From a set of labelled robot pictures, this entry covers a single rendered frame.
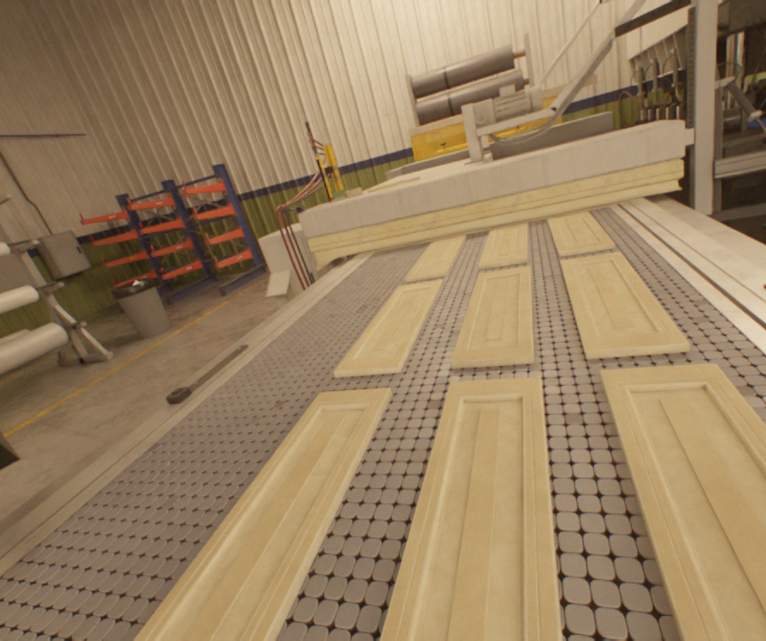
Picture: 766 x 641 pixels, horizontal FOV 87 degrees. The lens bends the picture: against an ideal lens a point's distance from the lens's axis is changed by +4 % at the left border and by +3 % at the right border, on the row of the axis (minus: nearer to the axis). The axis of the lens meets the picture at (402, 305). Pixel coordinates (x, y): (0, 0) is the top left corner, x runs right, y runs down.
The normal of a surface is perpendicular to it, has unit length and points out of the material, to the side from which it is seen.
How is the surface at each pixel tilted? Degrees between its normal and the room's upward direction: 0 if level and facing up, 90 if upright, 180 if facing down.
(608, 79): 90
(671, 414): 0
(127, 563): 0
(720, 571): 11
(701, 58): 90
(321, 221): 90
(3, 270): 90
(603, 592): 0
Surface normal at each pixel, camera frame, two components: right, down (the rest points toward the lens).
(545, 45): -0.26, 0.40
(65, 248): 0.93, -0.13
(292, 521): -0.06, -0.92
